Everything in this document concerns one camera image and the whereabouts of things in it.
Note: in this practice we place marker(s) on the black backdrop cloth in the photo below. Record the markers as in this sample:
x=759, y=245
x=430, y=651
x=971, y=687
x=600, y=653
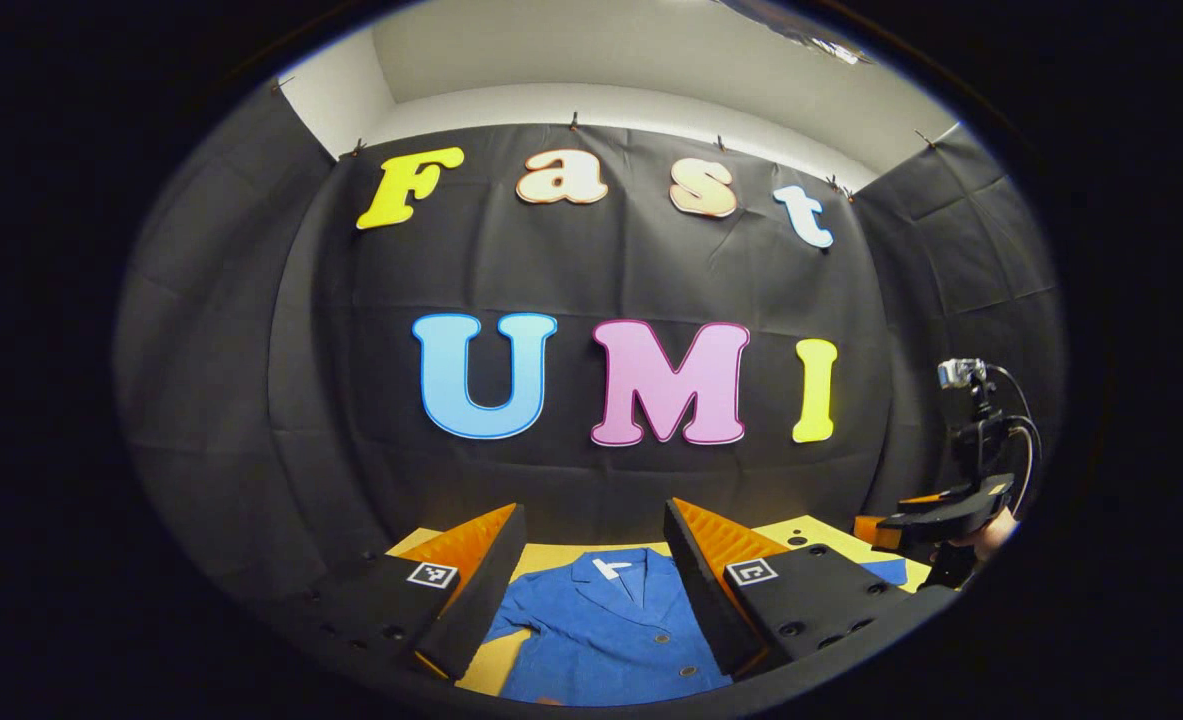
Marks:
x=251, y=350

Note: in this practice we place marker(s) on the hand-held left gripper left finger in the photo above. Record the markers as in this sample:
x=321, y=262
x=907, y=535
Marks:
x=481, y=600

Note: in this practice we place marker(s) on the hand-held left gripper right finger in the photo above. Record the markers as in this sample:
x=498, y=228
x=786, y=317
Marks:
x=701, y=590

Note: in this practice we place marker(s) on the blue shirt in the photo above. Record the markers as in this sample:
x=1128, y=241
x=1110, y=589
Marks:
x=601, y=630

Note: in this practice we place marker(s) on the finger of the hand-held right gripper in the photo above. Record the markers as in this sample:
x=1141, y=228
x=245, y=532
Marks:
x=936, y=495
x=941, y=520

